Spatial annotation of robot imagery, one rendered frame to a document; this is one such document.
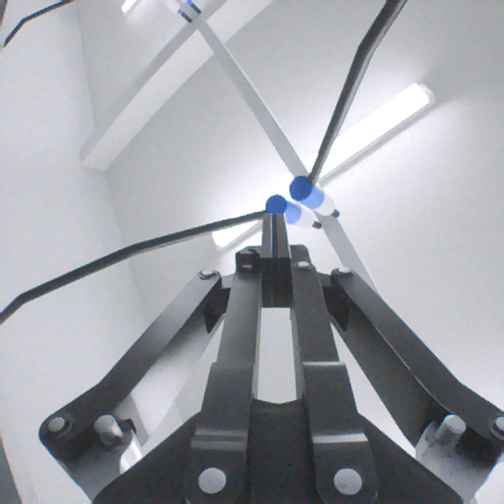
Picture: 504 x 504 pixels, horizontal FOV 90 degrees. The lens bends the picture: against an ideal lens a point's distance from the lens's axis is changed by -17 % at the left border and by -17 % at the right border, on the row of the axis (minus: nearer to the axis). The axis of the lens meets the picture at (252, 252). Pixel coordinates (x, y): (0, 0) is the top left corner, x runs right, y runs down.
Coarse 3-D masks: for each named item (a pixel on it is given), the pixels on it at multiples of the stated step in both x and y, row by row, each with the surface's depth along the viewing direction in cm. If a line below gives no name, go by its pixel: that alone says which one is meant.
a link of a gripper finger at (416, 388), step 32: (352, 288) 12; (352, 320) 12; (384, 320) 10; (352, 352) 12; (384, 352) 9; (416, 352) 9; (384, 384) 9; (416, 384) 8; (448, 384) 7; (416, 416) 8; (480, 416) 6; (480, 448) 6
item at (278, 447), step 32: (192, 416) 7; (256, 416) 7; (288, 416) 7; (160, 448) 6; (256, 448) 6; (288, 448) 6; (384, 448) 6; (128, 480) 6; (160, 480) 6; (256, 480) 6; (288, 480) 6; (384, 480) 5; (416, 480) 5
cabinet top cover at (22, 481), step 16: (0, 416) 49; (0, 432) 48; (0, 448) 48; (16, 448) 48; (0, 464) 49; (16, 464) 47; (0, 480) 51; (16, 480) 45; (16, 496) 44; (32, 496) 45
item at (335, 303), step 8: (296, 248) 17; (304, 248) 17; (296, 256) 16; (304, 256) 16; (320, 272) 15; (320, 280) 14; (328, 280) 14; (328, 288) 13; (328, 296) 13; (336, 296) 13; (328, 304) 14; (336, 304) 13; (344, 304) 13; (336, 312) 14; (344, 312) 14
